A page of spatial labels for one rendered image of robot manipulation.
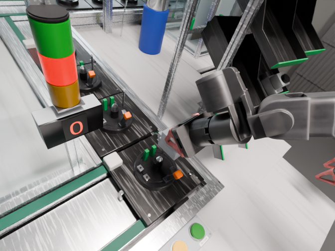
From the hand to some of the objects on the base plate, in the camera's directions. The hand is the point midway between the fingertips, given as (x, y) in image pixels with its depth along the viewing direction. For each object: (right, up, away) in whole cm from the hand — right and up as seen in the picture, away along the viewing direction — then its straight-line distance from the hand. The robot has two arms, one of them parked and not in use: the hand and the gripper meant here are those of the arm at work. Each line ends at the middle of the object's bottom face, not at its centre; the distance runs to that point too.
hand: (174, 136), depth 48 cm
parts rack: (+11, +3, +49) cm, 50 cm away
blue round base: (-14, +56, +89) cm, 106 cm away
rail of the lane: (-19, -39, +2) cm, 44 cm away
